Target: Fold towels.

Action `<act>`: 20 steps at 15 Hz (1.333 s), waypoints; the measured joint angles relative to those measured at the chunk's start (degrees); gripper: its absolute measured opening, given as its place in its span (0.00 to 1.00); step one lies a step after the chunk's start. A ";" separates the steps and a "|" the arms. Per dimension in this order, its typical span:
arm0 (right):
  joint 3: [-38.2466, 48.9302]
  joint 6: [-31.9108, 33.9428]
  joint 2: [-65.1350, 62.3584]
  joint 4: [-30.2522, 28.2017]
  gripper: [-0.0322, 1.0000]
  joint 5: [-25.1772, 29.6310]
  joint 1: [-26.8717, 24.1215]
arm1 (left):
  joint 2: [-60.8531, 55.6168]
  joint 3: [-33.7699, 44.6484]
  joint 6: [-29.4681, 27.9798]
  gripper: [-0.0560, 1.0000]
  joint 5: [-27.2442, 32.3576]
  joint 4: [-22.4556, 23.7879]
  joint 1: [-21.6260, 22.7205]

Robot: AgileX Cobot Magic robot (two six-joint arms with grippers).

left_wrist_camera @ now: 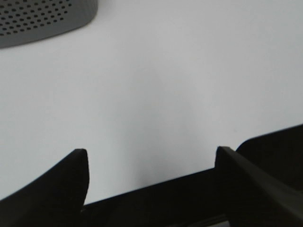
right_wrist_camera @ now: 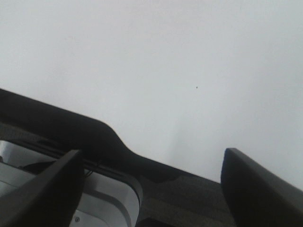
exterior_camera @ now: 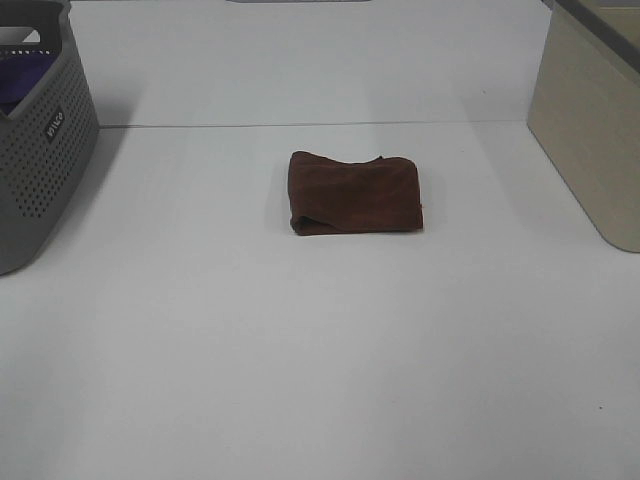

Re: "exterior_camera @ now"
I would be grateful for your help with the brown towel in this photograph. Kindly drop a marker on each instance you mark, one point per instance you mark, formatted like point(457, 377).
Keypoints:
point(329, 197)

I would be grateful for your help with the grey perforated laundry basket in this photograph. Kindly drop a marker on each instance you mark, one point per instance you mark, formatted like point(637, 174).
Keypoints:
point(48, 139)

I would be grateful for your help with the beige plastic basket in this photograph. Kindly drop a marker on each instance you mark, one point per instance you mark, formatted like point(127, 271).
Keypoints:
point(584, 111)

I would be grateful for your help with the purple towel in basket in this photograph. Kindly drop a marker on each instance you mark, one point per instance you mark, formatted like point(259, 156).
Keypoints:
point(19, 75)

